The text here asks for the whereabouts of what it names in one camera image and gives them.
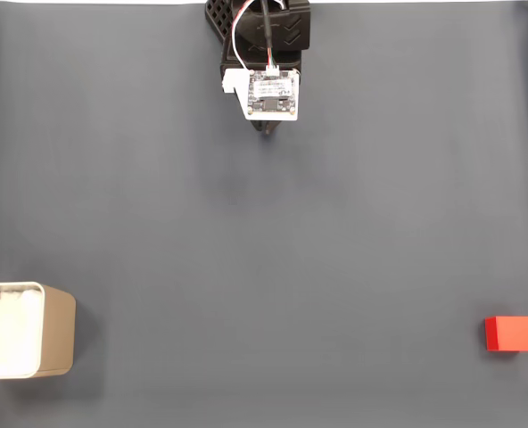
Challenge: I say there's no red cube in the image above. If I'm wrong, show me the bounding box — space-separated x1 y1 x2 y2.
483 315 528 353

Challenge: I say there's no beige box with white rim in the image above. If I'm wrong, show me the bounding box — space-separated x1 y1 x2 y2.
0 280 77 381

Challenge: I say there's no grey table mat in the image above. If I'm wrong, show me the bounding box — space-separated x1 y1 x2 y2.
0 2 528 428

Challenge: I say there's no white padding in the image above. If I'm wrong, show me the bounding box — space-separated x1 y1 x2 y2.
0 287 41 374

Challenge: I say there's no camera board on white mount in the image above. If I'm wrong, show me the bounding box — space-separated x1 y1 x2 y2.
221 66 301 122

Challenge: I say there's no short white red servo cable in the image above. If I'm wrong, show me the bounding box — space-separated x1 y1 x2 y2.
229 0 259 73

